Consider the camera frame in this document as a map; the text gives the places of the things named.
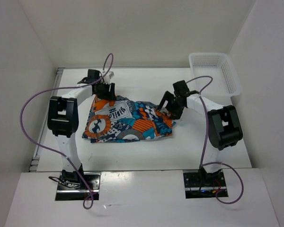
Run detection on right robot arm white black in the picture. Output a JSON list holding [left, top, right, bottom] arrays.
[[158, 80, 243, 186]]

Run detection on colourful patterned shorts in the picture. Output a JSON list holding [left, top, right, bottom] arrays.
[[82, 96, 176, 143]]

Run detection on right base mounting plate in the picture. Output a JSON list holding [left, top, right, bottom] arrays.
[[183, 169, 228, 199]]

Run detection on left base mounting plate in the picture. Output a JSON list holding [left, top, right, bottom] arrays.
[[49, 172, 101, 201]]

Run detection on base mounting plate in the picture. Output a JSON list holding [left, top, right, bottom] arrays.
[[183, 169, 228, 199], [49, 172, 101, 201]]

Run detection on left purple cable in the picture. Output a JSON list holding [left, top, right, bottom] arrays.
[[19, 53, 114, 210]]

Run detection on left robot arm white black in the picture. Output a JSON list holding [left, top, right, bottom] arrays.
[[47, 69, 115, 189]]

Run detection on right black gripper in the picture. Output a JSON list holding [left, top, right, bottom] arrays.
[[157, 90, 185, 120]]

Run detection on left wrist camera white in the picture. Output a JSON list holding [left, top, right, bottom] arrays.
[[103, 71, 114, 84]]

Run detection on white plastic basket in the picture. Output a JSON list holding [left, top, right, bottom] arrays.
[[188, 52, 242, 98]]

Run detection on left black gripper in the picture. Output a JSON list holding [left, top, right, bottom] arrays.
[[95, 81, 116, 101]]

